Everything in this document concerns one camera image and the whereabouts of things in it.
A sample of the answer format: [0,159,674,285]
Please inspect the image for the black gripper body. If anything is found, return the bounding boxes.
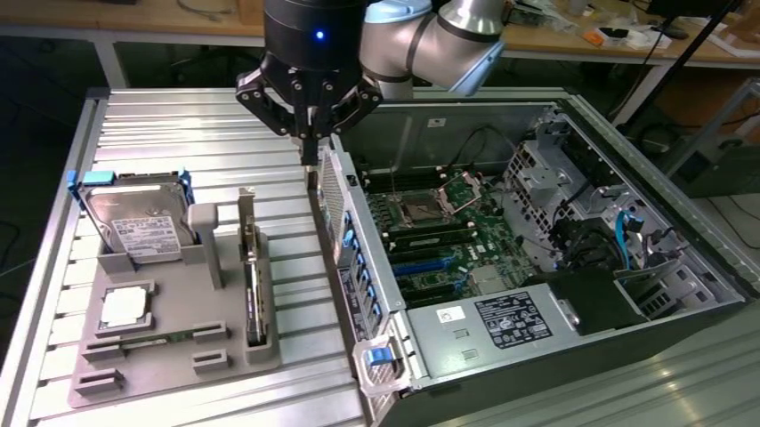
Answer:
[262,0,368,76]

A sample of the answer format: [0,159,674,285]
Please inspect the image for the NVIDIA graphics card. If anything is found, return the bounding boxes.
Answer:
[236,186,272,349]

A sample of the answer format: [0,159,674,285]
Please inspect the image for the black office chair base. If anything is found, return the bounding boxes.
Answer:
[171,44,266,85]

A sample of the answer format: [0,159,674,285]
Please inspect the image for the wooden desk white legs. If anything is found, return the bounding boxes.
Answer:
[0,0,760,130]

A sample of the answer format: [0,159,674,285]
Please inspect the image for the CPU socket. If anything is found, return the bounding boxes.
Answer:
[397,193,450,226]

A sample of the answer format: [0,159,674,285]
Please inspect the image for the perforated metal drive cage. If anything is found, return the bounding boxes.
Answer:
[503,137,594,268]

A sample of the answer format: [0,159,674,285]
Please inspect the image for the blue expansion slot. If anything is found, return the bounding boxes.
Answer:
[391,255,455,277]

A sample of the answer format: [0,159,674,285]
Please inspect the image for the green motherboard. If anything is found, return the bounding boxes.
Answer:
[364,166,541,308]

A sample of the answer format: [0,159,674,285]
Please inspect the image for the silver chipset heatsink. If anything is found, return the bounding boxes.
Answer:
[470,266,507,295]

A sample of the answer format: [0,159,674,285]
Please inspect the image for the grey parts rack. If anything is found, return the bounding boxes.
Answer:
[68,202,282,408]

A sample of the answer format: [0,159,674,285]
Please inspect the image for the silver CPU chip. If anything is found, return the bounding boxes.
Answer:
[99,287,149,328]

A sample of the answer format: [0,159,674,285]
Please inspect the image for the grey power supply unit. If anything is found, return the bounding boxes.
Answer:
[406,286,581,379]

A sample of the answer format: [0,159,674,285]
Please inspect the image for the green bare RAM stick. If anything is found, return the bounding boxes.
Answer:
[121,331,195,346]

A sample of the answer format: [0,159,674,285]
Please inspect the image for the black slanted pole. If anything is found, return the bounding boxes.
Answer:
[605,0,744,124]

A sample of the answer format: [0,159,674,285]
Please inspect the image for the black monitor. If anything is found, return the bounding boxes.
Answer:
[645,0,744,19]

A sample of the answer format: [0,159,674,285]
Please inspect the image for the black fan shroud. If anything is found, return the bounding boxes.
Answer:
[525,269,648,337]

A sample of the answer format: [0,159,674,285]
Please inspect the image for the dark grey computer tower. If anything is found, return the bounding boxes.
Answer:
[676,140,760,199]

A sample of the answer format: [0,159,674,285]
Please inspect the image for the grey disk bay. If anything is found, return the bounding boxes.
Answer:
[610,260,701,320]

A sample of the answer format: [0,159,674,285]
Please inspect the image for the open PC case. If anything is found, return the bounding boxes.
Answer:
[304,98,753,427]

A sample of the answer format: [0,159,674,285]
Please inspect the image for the grey cable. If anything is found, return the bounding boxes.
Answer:
[176,0,238,15]

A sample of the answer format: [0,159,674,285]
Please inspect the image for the black looped wire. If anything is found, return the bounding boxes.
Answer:
[459,126,518,170]

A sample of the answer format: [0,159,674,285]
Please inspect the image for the hard disk with blue bracket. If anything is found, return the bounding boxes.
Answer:
[67,168,200,268]

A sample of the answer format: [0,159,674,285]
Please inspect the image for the black wire bundle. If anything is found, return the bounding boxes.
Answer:
[549,213,622,272]

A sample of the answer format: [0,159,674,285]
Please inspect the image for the blue wire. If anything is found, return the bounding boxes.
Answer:
[614,208,646,272]

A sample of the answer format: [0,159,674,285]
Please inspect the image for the aluminium frame stand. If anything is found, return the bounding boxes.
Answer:
[658,77,760,179]

